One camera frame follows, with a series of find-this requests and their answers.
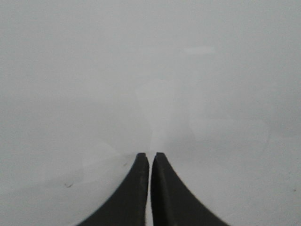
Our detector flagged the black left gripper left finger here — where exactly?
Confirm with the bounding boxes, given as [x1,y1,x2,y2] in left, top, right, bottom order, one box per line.
[79,153,149,226]

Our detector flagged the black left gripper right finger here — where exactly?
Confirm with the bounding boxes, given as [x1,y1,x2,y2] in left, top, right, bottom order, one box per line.
[150,153,227,226]

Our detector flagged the white whiteboard with aluminium frame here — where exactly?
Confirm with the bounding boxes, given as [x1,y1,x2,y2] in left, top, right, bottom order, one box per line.
[0,0,301,226]

